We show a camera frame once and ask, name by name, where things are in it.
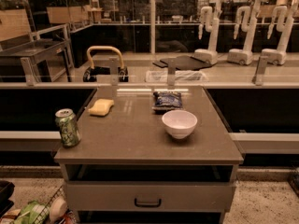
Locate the clear plastic bin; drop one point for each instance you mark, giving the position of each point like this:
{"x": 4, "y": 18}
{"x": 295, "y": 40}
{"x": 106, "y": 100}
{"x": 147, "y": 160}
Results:
{"x": 180, "y": 76}

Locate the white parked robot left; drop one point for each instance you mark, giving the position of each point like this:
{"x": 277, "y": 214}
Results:
{"x": 209, "y": 22}

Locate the grey middle drawer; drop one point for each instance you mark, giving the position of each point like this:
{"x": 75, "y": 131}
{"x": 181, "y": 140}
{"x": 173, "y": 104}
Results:
{"x": 97, "y": 196}

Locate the yellow handled black cart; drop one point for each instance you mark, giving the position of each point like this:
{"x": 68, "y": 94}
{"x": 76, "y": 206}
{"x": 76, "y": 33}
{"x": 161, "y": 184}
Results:
{"x": 114, "y": 67}

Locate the blue chip bag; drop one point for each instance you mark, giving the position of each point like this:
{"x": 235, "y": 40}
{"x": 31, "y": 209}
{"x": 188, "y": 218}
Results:
{"x": 167, "y": 100}

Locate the wooden planter box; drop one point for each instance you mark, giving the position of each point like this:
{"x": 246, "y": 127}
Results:
{"x": 59, "y": 15}

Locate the black drawer handle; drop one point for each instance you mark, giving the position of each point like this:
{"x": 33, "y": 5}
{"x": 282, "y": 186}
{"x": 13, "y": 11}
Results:
{"x": 147, "y": 204}

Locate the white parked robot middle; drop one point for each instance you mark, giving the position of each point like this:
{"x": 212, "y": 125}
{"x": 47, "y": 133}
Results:
{"x": 245, "y": 21}

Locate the white cup in basket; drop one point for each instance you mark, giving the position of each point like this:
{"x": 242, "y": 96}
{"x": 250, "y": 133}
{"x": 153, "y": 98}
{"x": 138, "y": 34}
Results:
{"x": 57, "y": 209}

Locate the black floor mat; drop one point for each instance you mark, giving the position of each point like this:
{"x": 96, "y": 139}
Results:
{"x": 183, "y": 62}

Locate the white parked robot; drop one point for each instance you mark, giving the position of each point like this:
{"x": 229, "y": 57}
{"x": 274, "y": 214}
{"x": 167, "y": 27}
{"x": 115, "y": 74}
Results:
{"x": 282, "y": 19}
{"x": 209, "y": 22}
{"x": 245, "y": 21}

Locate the grey side table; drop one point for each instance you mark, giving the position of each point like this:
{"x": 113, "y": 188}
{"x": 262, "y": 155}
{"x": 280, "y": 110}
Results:
{"x": 46, "y": 58}

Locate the green soda can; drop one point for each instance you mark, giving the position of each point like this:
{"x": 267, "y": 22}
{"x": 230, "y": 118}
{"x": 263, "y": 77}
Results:
{"x": 66, "y": 120}

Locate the grey drawer cabinet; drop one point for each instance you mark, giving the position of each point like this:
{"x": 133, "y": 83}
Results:
{"x": 130, "y": 145}

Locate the wire basket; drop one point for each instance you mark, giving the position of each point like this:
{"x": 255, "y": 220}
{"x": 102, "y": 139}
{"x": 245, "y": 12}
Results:
{"x": 41, "y": 212}

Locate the white bowl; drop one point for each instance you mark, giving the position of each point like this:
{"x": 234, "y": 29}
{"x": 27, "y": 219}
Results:
{"x": 179, "y": 123}

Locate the yellow sponge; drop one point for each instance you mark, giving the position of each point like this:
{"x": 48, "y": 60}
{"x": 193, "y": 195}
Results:
{"x": 101, "y": 107}

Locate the green snack bag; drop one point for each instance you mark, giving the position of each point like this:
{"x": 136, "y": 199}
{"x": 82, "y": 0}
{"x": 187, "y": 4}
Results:
{"x": 24, "y": 215}

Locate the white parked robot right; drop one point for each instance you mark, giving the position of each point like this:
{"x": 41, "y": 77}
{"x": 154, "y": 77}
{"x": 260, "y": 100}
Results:
{"x": 282, "y": 19}

